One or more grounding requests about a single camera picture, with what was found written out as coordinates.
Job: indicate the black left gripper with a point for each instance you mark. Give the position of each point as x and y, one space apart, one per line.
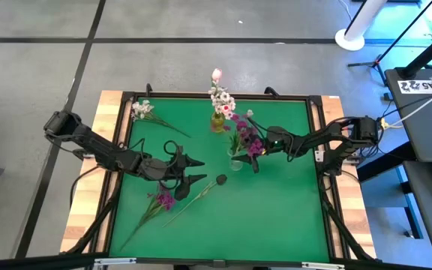
159 168

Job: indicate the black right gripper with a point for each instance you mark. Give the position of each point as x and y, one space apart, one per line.
278 140

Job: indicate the clear glass vase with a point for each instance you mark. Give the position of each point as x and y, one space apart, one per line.
236 165

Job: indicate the purple flower spray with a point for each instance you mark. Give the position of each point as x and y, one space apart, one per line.
165 200
253 144

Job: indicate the black tulip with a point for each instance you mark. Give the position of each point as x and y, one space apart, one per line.
221 179

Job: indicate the white flower spray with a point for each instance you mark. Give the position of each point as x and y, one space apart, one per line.
141 108
223 97

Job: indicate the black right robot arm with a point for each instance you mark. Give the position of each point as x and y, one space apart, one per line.
332 135

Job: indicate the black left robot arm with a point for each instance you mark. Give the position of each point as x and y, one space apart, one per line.
96 148

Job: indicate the yellow glass vase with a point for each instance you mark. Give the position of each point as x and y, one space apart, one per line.
218 122

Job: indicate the green table mat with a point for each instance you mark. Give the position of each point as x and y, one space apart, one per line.
276 217

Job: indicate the black table clamp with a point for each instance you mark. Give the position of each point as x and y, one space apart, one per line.
148 90
270 90

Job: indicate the grey desk base panel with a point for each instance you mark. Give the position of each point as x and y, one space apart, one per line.
381 191

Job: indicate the white pole round base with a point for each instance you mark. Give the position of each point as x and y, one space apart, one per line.
351 41

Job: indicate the black tripod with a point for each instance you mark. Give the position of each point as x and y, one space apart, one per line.
379 61

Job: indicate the black desk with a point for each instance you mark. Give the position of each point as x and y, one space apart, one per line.
422 123

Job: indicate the white paper label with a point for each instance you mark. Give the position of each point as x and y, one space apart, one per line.
414 86

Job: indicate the black table frame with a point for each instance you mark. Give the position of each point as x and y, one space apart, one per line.
186 95

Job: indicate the black camera rig bar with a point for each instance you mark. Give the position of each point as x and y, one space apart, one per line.
32 262

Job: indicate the black monitor post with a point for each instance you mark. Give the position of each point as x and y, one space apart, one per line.
426 56

